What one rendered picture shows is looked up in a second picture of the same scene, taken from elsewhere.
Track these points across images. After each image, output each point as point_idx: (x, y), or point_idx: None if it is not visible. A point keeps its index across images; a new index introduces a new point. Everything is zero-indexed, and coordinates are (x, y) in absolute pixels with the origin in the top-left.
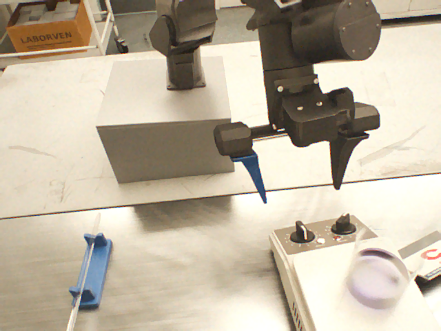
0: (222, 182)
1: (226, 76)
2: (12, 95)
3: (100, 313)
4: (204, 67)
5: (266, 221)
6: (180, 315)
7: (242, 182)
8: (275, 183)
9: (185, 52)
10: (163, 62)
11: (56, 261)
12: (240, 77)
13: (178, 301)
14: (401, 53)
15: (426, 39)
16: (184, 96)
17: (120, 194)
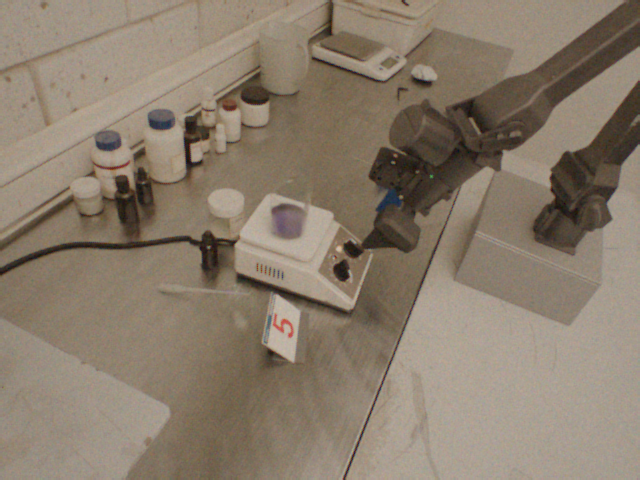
0: (444, 268)
1: (629, 354)
2: (621, 200)
3: (371, 182)
4: (576, 258)
5: (388, 270)
6: (347, 205)
7: (438, 279)
8: (424, 297)
9: (558, 204)
10: (594, 236)
11: None
12: (623, 365)
13: (357, 208)
14: None
15: None
16: (522, 221)
17: (462, 216)
